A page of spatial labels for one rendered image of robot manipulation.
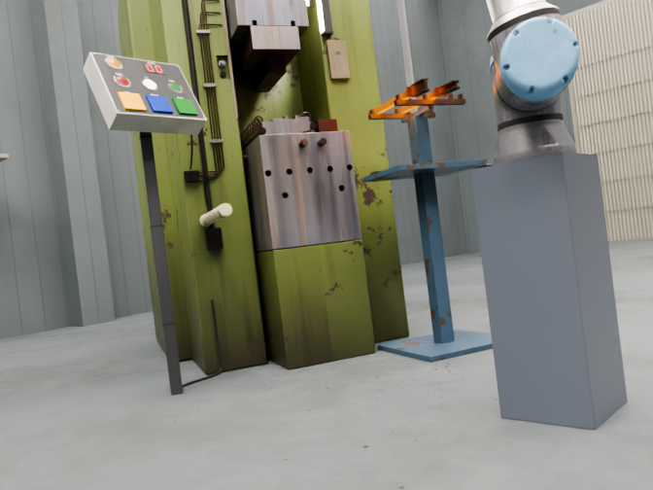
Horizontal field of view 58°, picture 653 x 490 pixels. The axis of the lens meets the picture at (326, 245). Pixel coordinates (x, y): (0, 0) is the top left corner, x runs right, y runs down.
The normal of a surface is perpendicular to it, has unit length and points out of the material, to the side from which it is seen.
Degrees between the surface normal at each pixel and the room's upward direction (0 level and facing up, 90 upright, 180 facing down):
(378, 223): 90
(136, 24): 90
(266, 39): 90
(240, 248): 90
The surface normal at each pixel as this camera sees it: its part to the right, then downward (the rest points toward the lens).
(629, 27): -0.68, 0.08
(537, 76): -0.19, 0.11
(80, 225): 0.72, -0.09
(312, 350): 0.34, -0.04
